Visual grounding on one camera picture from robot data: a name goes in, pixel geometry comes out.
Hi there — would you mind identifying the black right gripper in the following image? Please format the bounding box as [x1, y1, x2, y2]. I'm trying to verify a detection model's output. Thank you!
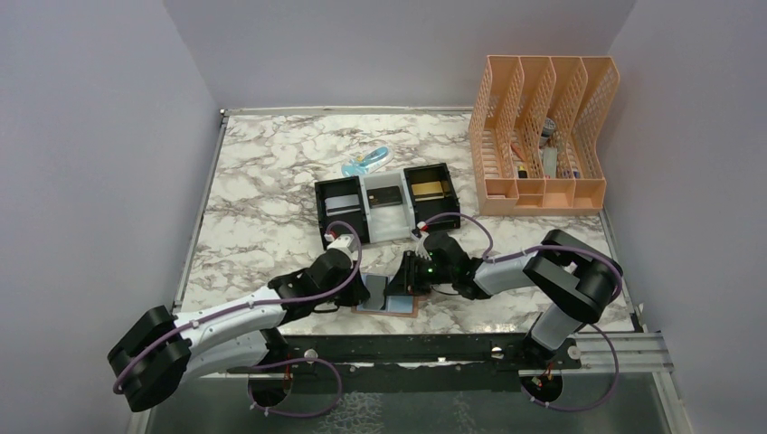
[383, 249, 455, 295]

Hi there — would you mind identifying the dark card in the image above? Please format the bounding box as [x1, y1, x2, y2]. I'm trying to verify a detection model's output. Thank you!
[361, 274, 389, 311]

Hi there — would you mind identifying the brown leather card holder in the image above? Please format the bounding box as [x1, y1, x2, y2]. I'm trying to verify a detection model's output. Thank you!
[352, 273, 422, 317]

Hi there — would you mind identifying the white tray bin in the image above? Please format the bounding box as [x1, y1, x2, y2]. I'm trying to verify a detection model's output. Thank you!
[359, 169, 415, 243]

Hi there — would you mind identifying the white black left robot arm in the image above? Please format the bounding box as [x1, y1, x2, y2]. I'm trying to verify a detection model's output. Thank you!
[107, 248, 362, 412]

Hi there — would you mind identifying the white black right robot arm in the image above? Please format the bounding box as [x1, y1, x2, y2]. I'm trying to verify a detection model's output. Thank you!
[384, 230, 623, 368]

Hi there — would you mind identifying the silver credit card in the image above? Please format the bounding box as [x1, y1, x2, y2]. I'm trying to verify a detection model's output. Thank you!
[325, 194, 360, 216]

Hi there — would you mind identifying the black credit card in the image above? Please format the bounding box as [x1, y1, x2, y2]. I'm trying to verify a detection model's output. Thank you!
[366, 185, 402, 209]

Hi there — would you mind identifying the gold credit card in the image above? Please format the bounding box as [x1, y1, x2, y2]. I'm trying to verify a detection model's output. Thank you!
[411, 181, 446, 202]

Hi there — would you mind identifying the blue packaged tool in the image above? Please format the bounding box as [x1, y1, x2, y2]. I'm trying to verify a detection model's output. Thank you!
[341, 146, 393, 177]

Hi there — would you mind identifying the grey staples box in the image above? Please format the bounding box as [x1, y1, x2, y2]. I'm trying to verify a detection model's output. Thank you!
[541, 146, 558, 179]

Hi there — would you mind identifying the peach plastic file organizer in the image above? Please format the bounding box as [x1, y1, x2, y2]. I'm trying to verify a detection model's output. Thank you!
[469, 55, 620, 216]

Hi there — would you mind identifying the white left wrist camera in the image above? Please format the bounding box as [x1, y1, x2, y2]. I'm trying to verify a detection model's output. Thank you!
[324, 233, 358, 254]

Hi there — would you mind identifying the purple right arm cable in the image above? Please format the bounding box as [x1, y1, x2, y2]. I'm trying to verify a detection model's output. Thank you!
[413, 212, 624, 413]

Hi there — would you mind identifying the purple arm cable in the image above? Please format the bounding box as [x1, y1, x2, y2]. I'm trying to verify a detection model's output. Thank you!
[112, 220, 365, 395]
[413, 212, 624, 413]

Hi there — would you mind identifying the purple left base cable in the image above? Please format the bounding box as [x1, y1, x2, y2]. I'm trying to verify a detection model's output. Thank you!
[246, 352, 347, 420]

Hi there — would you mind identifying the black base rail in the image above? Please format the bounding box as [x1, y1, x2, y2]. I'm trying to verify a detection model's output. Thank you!
[227, 329, 582, 380]

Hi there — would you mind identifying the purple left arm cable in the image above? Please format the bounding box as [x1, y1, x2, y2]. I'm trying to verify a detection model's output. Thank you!
[112, 220, 365, 395]

